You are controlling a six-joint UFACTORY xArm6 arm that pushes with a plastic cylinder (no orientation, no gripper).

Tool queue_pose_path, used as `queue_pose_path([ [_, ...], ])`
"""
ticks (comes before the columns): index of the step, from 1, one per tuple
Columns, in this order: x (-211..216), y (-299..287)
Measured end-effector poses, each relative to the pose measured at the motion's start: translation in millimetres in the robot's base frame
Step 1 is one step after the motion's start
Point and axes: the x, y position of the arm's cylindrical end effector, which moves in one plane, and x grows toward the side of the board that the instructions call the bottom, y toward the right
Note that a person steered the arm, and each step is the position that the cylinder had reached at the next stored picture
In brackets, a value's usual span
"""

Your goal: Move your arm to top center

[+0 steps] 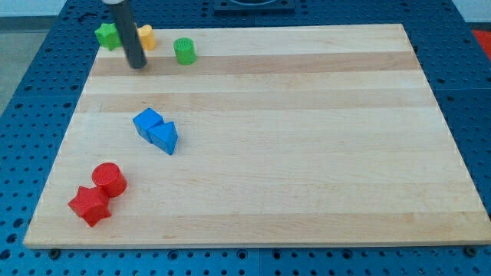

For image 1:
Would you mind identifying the light wooden board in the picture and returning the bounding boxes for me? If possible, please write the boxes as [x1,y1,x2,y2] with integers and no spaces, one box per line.
[24,24,490,249]

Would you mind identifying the blue triangle block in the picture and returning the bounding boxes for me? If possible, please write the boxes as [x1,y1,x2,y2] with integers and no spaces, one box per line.
[149,122,178,155]

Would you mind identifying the blue cube block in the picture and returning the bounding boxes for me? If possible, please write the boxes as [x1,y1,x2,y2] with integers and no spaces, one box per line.
[133,108,164,143]

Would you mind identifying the green cylinder block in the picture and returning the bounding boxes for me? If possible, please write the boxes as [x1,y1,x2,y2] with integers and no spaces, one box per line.
[173,38,197,65]

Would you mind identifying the yellow block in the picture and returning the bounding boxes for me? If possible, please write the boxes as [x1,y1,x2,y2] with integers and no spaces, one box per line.
[137,25,157,51]

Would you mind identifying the red cylinder block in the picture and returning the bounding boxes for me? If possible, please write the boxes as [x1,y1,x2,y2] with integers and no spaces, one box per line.
[91,163,127,198]

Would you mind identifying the red star block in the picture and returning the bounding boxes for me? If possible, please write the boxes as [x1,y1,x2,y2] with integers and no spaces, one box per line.
[68,186,111,227]

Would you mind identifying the green star block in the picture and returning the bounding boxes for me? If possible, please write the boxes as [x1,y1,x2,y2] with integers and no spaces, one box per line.
[94,23,122,51]

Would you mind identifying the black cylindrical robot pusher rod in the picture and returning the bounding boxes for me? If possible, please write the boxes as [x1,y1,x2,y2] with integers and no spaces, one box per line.
[103,0,147,70]

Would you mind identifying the red object at right edge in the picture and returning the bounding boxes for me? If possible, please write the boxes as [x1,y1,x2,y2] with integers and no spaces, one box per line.
[473,29,491,59]

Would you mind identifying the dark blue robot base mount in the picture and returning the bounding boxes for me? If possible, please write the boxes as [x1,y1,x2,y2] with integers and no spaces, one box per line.
[213,0,295,15]

